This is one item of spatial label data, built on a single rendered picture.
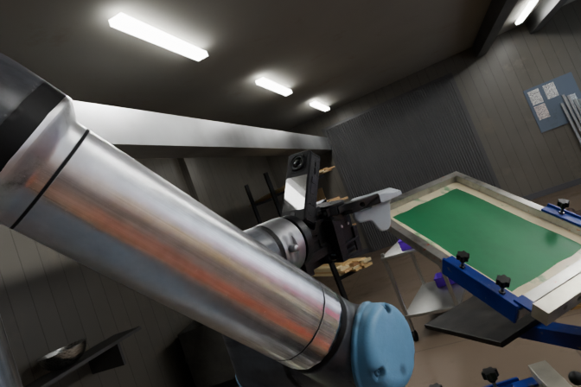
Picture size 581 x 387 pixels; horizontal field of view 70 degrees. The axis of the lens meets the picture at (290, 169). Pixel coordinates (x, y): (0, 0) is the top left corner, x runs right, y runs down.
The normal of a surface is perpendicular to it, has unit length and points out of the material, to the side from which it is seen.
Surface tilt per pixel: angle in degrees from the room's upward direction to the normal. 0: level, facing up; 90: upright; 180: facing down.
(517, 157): 90
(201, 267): 108
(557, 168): 90
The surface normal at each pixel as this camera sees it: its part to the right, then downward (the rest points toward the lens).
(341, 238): 0.72, -0.19
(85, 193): 0.53, 0.00
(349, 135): -0.32, 0.04
